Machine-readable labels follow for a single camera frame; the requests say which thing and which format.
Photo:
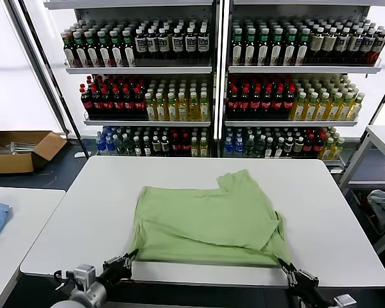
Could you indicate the green soda bottle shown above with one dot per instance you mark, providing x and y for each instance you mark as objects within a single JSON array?
[
  {"x": 120, "y": 146},
  {"x": 129, "y": 146},
  {"x": 260, "y": 147},
  {"x": 250, "y": 147}
]

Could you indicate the open brown cardboard box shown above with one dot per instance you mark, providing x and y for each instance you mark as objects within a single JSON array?
[{"x": 9, "y": 163}]

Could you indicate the white-label dark drink bottle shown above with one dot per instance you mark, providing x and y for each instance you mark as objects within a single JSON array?
[
  {"x": 140, "y": 45},
  {"x": 177, "y": 44},
  {"x": 367, "y": 44},
  {"x": 152, "y": 44},
  {"x": 203, "y": 43},
  {"x": 191, "y": 43},
  {"x": 341, "y": 43},
  {"x": 354, "y": 44},
  {"x": 163, "y": 44},
  {"x": 379, "y": 43}
]

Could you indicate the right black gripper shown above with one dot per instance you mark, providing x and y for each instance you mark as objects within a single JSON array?
[{"x": 308, "y": 285}]

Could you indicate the small yellow drink bottle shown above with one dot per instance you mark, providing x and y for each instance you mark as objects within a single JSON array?
[
  {"x": 337, "y": 150},
  {"x": 326, "y": 150},
  {"x": 195, "y": 148},
  {"x": 204, "y": 148}
]

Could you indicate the small red-cap cola bottle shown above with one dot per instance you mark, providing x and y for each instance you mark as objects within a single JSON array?
[
  {"x": 319, "y": 148},
  {"x": 186, "y": 147},
  {"x": 308, "y": 148},
  {"x": 176, "y": 147}
]

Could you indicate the small white floor object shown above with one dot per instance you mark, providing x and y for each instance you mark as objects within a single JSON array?
[{"x": 79, "y": 154}]

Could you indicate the grey metal shelving unit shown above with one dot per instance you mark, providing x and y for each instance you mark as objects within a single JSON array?
[
  {"x": 301, "y": 69},
  {"x": 138, "y": 70}
]

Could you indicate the red plastic basket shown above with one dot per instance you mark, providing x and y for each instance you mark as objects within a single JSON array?
[{"x": 373, "y": 219}]

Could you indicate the light green printed t-shirt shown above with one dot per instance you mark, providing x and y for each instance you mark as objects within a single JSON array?
[{"x": 195, "y": 218}]

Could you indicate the white vertical shelf post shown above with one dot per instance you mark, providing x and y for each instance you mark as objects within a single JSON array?
[{"x": 219, "y": 96}]

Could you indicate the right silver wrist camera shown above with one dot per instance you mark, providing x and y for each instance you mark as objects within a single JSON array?
[{"x": 345, "y": 301}]

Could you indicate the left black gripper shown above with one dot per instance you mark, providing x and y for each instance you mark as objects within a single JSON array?
[{"x": 115, "y": 272}]

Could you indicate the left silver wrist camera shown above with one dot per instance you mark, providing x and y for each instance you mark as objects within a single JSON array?
[{"x": 84, "y": 276}]

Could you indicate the thin black diagonal pole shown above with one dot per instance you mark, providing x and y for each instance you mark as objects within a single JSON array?
[{"x": 62, "y": 96}]

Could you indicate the wide grey diagonal pole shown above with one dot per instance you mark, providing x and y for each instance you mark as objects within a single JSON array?
[{"x": 37, "y": 64}]

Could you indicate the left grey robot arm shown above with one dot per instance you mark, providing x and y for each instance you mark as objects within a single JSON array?
[{"x": 83, "y": 298}]

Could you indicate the bagged metal parts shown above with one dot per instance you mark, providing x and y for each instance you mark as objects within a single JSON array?
[{"x": 19, "y": 147}]

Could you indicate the blue water bottle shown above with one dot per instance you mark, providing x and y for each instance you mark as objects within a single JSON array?
[
  {"x": 100, "y": 145},
  {"x": 228, "y": 148},
  {"x": 109, "y": 145},
  {"x": 239, "y": 148}
]

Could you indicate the green-cap dark tea bottle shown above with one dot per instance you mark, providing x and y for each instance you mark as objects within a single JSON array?
[
  {"x": 236, "y": 53},
  {"x": 249, "y": 53},
  {"x": 71, "y": 54},
  {"x": 289, "y": 53},
  {"x": 276, "y": 53},
  {"x": 130, "y": 55},
  {"x": 94, "y": 54},
  {"x": 302, "y": 53},
  {"x": 263, "y": 53},
  {"x": 82, "y": 54},
  {"x": 118, "y": 55},
  {"x": 106, "y": 55}
]

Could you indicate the small white-cap dark bottle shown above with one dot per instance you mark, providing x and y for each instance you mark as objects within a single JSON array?
[
  {"x": 147, "y": 147},
  {"x": 298, "y": 147},
  {"x": 165, "y": 146},
  {"x": 278, "y": 148},
  {"x": 138, "y": 147},
  {"x": 269, "y": 148},
  {"x": 156, "y": 146},
  {"x": 288, "y": 147}
]

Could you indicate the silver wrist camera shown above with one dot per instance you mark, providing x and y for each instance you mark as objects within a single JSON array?
[
  {"x": 84, "y": 276},
  {"x": 345, "y": 301}
]

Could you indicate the beige-label dark drink bottle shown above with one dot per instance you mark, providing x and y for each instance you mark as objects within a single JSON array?
[
  {"x": 316, "y": 43},
  {"x": 328, "y": 43}
]

